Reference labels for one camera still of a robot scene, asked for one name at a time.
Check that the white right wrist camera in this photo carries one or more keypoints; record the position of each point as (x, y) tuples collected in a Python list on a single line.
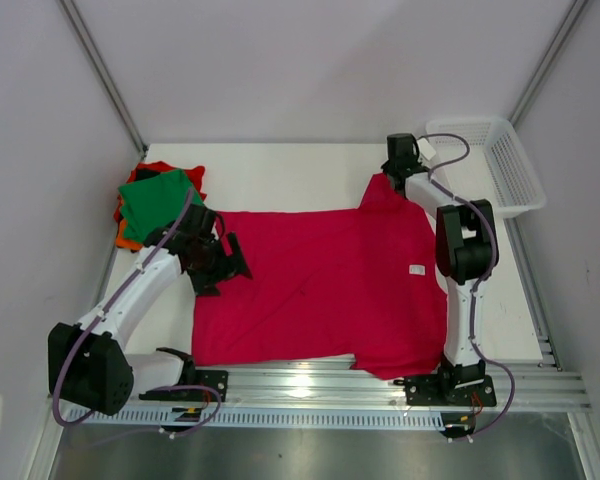
[(427, 152)]

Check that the white plastic basket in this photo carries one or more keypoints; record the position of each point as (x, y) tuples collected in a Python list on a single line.
[(496, 168)]

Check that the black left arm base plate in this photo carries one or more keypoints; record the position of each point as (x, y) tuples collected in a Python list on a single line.
[(215, 379)]

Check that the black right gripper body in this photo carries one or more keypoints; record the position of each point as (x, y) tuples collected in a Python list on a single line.
[(397, 167)]

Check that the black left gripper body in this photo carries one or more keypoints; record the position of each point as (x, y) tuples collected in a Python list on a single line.
[(214, 265)]

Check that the red folded t shirt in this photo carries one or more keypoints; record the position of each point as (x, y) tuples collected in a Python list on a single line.
[(144, 171)]

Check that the crimson t shirt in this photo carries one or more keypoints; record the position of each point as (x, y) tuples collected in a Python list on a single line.
[(358, 281)]

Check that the aluminium front rail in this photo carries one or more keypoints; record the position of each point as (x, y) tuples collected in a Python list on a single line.
[(334, 384)]

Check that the white slotted cable duct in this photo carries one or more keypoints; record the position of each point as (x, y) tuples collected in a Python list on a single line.
[(394, 420)]

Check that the left aluminium corner post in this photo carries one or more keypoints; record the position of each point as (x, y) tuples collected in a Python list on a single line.
[(85, 39)]

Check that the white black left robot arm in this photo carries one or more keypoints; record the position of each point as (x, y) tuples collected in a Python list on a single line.
[(88, 364)]

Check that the green folded t shirt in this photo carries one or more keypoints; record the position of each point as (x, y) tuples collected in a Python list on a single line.
[(155, 202)]

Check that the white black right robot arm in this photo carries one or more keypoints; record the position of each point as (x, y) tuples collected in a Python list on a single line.
[(466, 253)]

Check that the right aluminium corner post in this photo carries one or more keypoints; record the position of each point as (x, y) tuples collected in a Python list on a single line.
[(548, 59)]

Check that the aluminium corner post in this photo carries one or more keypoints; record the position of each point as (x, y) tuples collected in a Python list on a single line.
[(85, 39), (548, 59)]

